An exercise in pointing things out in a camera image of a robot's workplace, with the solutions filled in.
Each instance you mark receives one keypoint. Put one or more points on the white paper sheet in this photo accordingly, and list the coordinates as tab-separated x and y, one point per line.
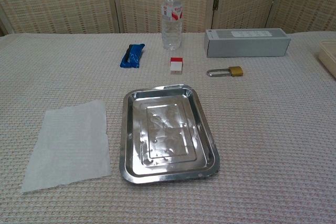
69	145

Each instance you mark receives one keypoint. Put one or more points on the silver metal tray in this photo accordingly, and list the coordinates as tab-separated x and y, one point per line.
168	134

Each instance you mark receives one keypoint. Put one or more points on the small red white box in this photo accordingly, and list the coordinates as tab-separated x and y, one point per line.
176	66

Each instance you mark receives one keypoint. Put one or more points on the blue snack packet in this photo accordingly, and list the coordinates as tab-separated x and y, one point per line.
132	56

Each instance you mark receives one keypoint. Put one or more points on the brass padlock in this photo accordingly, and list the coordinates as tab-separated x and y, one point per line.
228	71

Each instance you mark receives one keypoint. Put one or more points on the clear plastic water bottle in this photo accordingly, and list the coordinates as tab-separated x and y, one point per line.
171	16

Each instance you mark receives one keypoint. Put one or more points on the long grey cardboard box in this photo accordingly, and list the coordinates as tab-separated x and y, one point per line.
246	43

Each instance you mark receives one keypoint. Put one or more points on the beige woven tablecloth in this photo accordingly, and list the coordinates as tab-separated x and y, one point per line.
262	129

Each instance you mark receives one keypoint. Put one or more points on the woven folding screen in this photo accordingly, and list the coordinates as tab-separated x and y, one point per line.
78	1

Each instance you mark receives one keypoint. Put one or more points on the cream plastic container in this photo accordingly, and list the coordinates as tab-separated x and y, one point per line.
328	57

